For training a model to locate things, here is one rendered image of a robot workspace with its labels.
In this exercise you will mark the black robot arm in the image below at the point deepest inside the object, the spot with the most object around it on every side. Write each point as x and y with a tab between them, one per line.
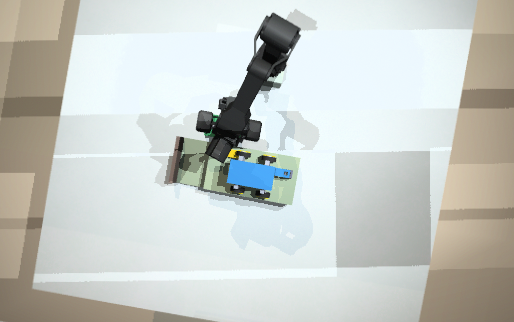
279	37

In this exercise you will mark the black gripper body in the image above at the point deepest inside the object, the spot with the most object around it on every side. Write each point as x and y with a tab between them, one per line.
204	123

